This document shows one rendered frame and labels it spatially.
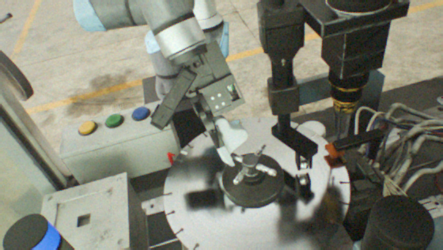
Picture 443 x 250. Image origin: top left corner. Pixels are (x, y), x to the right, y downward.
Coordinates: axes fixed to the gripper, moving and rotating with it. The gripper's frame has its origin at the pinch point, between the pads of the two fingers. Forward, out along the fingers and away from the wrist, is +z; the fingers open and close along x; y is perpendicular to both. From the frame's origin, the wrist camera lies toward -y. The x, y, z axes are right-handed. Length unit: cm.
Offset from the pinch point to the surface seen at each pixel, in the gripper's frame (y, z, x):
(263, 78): 43, 18, 181
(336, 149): 18.5, 6.6, -1.6
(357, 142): 22.3, 6.7, -1.9
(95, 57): -73, -53, 260
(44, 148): -39.2, -14.3, 25.8
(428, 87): 63, 19, 37
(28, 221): -20.8, -11.1, -22.4
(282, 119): 11.4, -3.7, -4.2
